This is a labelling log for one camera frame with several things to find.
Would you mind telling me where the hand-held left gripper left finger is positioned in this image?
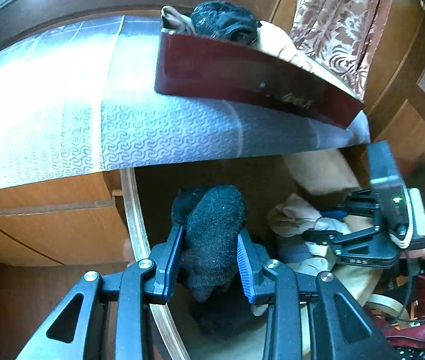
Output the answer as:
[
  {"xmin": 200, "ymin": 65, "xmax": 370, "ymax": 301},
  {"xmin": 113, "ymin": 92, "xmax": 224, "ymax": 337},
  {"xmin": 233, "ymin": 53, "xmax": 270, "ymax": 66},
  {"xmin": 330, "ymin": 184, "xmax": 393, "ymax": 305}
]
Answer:
[{"xmin": 15, "ymin": 223, "xmax": 185, "ymax": 360}]

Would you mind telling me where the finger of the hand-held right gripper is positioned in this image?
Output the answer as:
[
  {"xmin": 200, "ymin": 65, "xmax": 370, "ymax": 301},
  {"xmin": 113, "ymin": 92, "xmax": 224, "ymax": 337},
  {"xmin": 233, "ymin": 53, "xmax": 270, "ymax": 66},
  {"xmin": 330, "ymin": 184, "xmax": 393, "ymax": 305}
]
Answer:
[
  {"xmin": 302, "ymin": 224, "xmax": 379, "ymax": 249},
  {"xmin": 322, "ymin": 188, "xmax": 381, "ymax": 221}
]

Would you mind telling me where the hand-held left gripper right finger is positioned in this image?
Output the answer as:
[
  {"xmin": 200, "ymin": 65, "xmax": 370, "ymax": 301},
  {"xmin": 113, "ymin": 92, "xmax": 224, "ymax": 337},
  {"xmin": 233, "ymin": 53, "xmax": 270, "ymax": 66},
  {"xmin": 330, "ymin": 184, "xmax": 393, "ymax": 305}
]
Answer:
[{"xmin": 236, "ymin": 231, "xmax": 392, "ymax": 360}]

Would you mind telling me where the beige sock bundle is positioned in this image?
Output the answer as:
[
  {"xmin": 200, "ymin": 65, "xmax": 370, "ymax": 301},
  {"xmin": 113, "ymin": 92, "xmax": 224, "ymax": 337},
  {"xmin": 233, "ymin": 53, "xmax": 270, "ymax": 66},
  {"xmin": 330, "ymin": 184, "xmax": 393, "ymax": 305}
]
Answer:
[
  {"xmin": 254, "ymin": 20, "xmax": 315, "ymax": 74},
  {"xmin": 267, "ymin": 193, "xmax": 324, "ymax": 238}
]

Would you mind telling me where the black fuzzy sock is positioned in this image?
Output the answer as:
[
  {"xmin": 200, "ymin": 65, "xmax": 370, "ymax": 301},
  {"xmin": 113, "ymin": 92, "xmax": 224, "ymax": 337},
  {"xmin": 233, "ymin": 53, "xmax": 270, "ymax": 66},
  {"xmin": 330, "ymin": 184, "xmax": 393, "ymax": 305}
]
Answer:
[{"xmin": 171, "ymin": 185, "xmax": 247, "ymax": 302}]

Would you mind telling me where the wooden drawer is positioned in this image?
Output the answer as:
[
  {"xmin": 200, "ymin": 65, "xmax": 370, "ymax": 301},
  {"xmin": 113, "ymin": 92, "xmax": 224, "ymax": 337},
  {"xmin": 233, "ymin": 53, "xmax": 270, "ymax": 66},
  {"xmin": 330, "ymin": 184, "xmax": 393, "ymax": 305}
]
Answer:
[{"xmin": 120, "ymin": 150, "xmax": 386, "ymax": 360}]

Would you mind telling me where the red tin box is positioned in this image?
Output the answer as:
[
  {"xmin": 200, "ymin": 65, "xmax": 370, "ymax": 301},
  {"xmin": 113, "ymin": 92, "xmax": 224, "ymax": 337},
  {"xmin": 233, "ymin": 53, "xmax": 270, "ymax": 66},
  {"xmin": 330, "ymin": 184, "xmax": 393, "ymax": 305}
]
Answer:
[{"xmin": 154, "ymin": 26, "xmax": 365, "ymax": 130}]

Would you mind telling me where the black fluffy sock bundle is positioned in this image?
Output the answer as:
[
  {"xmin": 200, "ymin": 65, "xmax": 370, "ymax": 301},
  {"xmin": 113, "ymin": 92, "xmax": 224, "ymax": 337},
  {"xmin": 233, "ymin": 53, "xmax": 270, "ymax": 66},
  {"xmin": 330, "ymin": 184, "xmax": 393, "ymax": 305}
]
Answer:
[{"xmin": 189, "ymin": 1, "xmax": 263, "ymax": 46}]

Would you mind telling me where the white sock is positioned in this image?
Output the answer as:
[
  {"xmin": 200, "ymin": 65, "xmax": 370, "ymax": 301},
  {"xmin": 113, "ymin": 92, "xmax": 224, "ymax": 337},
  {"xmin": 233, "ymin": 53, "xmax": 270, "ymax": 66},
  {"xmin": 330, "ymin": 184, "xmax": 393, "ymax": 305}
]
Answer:
[{"xmin": 306, "ymin": 217, "xmax": 352, "ymax": 271}]

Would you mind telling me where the dark navy sock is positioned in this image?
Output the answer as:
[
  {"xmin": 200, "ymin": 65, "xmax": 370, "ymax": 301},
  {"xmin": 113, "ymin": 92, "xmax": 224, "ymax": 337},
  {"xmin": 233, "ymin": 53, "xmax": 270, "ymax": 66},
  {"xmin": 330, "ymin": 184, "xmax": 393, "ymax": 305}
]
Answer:
[{"xmin": 190, "ymin": 296, "xmax": 269, "ymax": 340}]

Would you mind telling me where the pale round rim object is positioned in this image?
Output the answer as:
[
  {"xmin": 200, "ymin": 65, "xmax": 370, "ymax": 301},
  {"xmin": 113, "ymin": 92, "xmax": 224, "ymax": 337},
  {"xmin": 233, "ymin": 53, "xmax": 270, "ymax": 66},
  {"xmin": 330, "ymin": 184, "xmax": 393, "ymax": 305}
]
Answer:
[{"xmin": 364, "ymin": 294, "xmax": 413, "ymax": 325}]

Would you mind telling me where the person's red jacket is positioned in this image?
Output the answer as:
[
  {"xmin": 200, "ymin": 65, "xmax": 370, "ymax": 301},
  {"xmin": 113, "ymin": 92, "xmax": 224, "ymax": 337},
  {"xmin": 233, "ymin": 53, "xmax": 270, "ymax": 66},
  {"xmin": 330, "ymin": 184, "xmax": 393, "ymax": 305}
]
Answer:
[{"xmin": 379, "ymin": 313, "xmax": 425, "ymax": 350}]

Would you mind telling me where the wooden cabinet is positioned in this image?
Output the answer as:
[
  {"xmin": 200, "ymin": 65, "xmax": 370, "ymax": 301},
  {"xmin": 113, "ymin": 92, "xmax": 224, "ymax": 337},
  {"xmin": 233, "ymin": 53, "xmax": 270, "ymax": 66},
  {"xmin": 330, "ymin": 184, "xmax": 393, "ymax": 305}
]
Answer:
[{"xmin": 0, "ymin": 169, "xmax": 131, "ymax": 267}]

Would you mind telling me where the blue checked cloth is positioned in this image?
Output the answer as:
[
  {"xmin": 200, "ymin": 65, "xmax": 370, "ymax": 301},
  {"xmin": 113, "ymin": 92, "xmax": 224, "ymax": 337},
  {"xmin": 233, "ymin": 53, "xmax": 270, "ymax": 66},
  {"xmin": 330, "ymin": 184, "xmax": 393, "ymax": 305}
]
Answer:
[{"xmin": 0, "ymin": 15, "xmax": 371, "ymax": 196}]

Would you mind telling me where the brown patterned curtain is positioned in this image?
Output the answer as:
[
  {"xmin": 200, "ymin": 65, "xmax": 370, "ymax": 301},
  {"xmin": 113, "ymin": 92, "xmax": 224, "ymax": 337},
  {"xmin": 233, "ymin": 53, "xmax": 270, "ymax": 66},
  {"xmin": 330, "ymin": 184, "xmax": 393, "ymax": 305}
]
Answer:
[{"xmin": 289, "ymin": 0, "xmax": 397, "ymax": 100}]

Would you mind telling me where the black cable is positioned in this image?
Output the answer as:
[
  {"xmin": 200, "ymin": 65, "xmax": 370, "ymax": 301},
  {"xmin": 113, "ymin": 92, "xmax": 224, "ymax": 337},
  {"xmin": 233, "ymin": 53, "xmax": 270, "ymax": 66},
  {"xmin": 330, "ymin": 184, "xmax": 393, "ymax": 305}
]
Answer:
[{"xmin": 379, "ymin": 266, "xmax": 425, "ymax": 327}]

